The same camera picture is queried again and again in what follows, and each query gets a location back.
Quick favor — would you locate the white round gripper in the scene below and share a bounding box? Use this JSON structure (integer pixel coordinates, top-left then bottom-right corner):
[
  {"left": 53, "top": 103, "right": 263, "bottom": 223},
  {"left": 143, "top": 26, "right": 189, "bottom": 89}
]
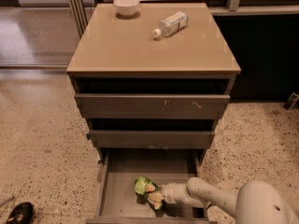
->
[{"left": 146, "top": 183, "right": 178, "bottom": 204}]

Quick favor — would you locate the green rice chip bag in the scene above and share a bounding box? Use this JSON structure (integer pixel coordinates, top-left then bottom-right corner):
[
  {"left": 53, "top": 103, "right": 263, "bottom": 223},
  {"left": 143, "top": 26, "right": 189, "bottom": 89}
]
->
[{"left": 135, "top": 175, "right": 164, "bottom": 210}]

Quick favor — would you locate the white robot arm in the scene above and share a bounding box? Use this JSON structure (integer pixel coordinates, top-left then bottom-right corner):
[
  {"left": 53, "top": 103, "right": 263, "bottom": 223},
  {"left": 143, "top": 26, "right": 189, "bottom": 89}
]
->
[{"left": 145, "top": 177, "right": 299, "bottom": 224}]

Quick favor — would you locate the open bottom grey drawer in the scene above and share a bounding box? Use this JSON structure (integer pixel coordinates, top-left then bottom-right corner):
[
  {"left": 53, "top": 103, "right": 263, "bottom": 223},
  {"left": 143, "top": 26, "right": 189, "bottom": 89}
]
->
[{"left": 86, "top": 148, "right": 218, "bottom": 224}]

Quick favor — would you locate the middle grey drawer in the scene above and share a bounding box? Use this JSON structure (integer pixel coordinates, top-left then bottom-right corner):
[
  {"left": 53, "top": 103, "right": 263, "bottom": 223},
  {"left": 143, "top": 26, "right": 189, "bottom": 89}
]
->
[{"left": 88, "top": 130, "right": 215, "bottom": 149}]

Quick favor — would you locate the top grey drawer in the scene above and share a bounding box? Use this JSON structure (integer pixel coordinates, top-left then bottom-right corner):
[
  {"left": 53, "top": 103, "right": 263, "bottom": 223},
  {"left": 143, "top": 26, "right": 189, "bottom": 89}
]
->
[{"left": 75, "top": 93, "right": 230, "bottom": 119}]

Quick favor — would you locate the grey drawer cabinet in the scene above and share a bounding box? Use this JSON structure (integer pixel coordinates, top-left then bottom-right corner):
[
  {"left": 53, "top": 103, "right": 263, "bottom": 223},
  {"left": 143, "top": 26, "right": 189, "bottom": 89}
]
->
[{"left": 66, "top": 2, "right": 242, "bottom": 165}]

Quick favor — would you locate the black round floor object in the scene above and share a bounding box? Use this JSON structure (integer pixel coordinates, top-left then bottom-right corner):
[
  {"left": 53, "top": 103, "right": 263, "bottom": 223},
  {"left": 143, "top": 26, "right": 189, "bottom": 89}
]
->
[{"left": 6, "top": 202, "right": 34, "bottom": 224}]

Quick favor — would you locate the clear plastic water bottle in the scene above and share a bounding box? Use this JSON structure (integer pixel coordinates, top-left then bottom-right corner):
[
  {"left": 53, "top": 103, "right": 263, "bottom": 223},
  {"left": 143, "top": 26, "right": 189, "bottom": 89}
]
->
[{"left": 153, "top": 11, "right": 189, "bottom": 38}]

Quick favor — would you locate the small dark floor device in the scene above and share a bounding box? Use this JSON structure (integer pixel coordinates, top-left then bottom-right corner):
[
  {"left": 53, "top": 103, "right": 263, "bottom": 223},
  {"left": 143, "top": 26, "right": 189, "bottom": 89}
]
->
[{"left": 283, "top": 92, "right": 299, "bottom": 110}]

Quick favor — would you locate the white ceramic bowl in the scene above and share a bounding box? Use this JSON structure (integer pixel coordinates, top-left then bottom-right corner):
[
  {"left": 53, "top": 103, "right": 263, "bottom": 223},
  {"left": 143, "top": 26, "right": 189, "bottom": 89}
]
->
[{"left": 113, "top": 0, "right": 139, "bottom": 17}]

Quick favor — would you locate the metal window frame post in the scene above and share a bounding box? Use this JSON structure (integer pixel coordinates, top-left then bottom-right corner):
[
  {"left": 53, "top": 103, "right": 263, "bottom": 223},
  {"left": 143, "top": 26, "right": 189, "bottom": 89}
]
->
[{"left": 68, "top": 0, "right": 88, "bottom": 37}]

